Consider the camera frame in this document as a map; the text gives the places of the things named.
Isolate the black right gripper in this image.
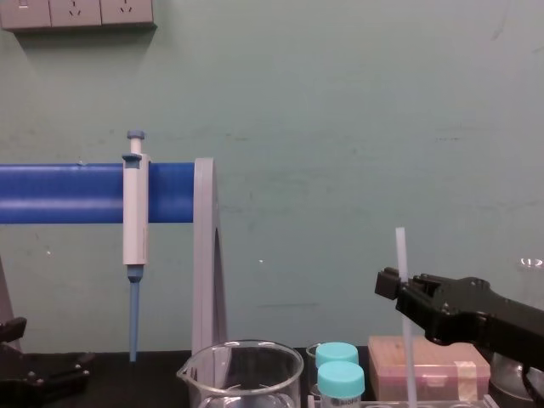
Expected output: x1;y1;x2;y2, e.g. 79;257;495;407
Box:
374;266;544;371

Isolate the blue and grey pipette stand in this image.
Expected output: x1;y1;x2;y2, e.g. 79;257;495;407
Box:
0;157;230;367

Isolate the pink box with clear lid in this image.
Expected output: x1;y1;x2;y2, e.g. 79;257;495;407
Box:
366;335;493;403

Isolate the teal capped sample tube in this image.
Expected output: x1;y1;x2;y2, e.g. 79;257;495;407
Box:
317;360;366;408
314;342;360;367

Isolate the large clear glass beaker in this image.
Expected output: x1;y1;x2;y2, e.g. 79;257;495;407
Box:
176;339;305;408

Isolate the clear glass flask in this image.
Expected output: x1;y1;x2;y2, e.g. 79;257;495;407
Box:
487;254;544;401

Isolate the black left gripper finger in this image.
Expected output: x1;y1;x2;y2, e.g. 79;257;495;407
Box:
0;350;96;405
0;316;29;354

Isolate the white and blue pipette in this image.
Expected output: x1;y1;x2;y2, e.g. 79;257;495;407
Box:
121;129;153;364

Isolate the clear plastic tube rack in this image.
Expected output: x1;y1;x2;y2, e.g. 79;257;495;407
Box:
306;394;497;408

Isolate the small clear glass beaker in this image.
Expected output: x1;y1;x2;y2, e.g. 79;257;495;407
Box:
305;343;325;397

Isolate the grey wall socket panel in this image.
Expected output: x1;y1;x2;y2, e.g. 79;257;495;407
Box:
0;0;156;32

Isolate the white stirring rod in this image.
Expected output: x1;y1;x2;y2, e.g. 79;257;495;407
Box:
394;226;422;408

